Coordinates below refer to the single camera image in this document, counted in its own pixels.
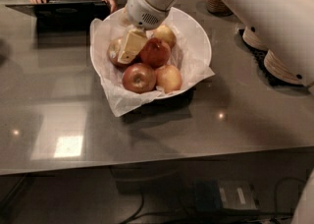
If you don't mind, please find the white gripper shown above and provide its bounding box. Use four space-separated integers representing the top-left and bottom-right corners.
118 0 170 64

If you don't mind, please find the red-yellow apple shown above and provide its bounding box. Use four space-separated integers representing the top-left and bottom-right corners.
107 37 128 68

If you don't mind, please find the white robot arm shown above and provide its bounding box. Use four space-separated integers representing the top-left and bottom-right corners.
126 0 314 87

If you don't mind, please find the centre red apple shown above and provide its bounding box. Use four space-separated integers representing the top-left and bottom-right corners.
138 37 171 68

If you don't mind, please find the back yellow apple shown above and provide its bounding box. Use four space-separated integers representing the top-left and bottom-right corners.
152 25 177 48

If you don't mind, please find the yellow apple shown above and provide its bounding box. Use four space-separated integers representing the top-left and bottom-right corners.
152 25 177 48
155 65 183 93

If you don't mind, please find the white bowl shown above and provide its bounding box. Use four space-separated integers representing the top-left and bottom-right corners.
89 2 213 100

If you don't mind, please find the front red-green apple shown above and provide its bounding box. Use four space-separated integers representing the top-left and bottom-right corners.
122 63 156 93

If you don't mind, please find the front right yellow apple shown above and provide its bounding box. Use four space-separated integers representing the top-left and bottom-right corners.
155 65 183 93

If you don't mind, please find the white paper liner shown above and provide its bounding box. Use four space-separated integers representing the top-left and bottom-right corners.
89 7 216 118

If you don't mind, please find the black laptop with stickers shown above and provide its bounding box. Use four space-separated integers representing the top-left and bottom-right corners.
6 0 110 21

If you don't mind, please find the glass jar with cereal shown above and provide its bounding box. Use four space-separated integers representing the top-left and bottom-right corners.
206 0 233 16

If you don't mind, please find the rear stack of paper plates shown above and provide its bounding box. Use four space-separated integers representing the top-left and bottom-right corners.
242 27 268 51

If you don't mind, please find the stack of paper plates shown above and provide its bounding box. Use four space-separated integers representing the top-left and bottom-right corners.
242 27 268 51
264 50 300 84

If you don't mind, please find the black mat under plates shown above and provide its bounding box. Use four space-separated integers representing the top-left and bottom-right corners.
238 28 301 86

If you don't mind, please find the front stack of paper plates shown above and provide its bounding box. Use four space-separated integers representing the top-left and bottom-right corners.
264 50 300 84

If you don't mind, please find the box under table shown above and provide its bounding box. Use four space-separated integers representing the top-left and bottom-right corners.
193 180 260 212

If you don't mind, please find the black cable under table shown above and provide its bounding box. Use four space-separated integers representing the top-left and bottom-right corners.
117 177 307 224

